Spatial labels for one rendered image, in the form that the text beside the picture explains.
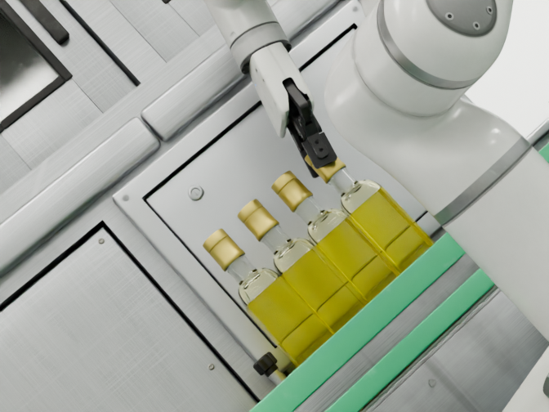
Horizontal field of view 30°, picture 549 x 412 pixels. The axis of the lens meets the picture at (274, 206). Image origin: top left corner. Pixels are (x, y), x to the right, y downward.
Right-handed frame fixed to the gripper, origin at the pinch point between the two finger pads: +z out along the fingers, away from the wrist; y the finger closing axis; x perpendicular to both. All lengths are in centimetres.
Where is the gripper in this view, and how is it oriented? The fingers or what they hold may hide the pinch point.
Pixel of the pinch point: (319, 155)
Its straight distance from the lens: 133.5
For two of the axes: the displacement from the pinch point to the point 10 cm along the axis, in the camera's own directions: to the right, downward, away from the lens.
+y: 0.3, -2.4, -9.7
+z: 4.5, 8.7, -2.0
